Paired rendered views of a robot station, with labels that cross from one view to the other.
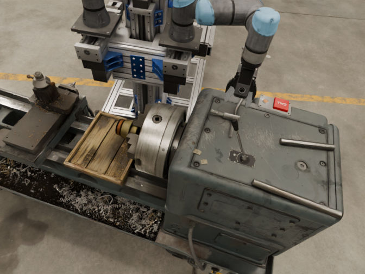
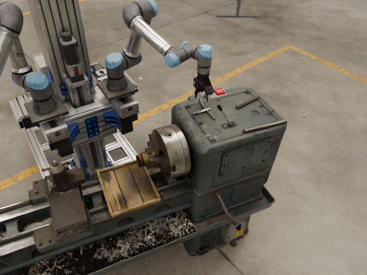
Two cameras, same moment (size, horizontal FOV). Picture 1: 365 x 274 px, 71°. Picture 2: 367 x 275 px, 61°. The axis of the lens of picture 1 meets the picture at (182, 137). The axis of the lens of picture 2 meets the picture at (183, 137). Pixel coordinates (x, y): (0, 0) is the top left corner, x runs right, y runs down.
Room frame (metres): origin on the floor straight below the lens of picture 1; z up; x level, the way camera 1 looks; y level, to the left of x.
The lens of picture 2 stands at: (-0.44, 0.84, 2.44)
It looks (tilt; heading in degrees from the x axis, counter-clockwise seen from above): 43 degrees down; 322
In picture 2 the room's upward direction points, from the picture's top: 3 degrees clockwise
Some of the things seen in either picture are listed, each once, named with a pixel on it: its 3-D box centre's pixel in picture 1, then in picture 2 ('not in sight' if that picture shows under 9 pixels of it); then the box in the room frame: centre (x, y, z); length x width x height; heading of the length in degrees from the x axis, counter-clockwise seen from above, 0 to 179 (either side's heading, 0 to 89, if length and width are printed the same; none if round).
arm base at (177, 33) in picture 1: (182, 26); (116, 79); (1.33, 0.08, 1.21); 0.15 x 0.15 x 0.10
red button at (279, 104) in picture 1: (281, 105); (219, 91); (0.78, -0.39, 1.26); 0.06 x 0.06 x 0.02; 79
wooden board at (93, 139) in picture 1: (109, 145); (128, 186); (0.70, 0.36, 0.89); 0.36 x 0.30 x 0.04; 169
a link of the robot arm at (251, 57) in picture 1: (253, 53); (203, 69); (0.73, -0.19, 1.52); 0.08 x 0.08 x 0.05
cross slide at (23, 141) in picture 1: (45, 115); (64, 196); (0.79, 0.71, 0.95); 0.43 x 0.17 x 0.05; 169
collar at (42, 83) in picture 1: (41, 80); (55, 166); (0.85, 0.70, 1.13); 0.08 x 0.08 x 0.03
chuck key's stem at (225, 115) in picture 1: (224, 115); (201, 111); (0.67, -0.15, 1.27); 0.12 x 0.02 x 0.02; 81
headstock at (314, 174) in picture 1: (247, 166); (224, 135); (0.59, -0.30, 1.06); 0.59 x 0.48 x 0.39; 79
